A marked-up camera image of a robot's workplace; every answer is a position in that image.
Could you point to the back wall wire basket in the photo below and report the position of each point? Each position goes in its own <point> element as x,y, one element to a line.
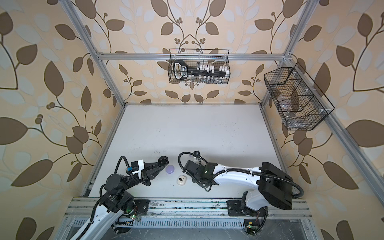
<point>217,57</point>

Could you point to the wall wire basket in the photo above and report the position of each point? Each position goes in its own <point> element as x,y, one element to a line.
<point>301,105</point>
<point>217,57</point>

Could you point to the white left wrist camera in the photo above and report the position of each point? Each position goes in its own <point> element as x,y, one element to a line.
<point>136,168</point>

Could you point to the right wall wire basket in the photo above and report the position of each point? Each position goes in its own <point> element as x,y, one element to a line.
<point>301,105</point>

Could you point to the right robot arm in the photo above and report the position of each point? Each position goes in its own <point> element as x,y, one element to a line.
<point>266,185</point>

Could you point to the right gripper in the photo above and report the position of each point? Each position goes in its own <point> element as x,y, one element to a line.
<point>194,180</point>

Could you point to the purple round earbud case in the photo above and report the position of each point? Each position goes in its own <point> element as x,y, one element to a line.
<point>170,169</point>

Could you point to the black round earbud case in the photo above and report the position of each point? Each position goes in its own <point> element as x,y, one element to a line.
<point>163,161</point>

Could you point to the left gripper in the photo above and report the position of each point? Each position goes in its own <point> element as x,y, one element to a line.
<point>146,176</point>

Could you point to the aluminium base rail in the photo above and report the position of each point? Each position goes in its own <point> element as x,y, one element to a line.
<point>188,208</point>

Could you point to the black tool in basket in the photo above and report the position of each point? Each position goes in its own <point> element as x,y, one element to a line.
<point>183,71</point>

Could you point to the beige earbud case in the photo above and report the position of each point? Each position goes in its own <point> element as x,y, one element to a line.
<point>181,180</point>

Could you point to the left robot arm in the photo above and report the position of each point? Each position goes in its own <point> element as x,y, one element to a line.
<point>115,201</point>

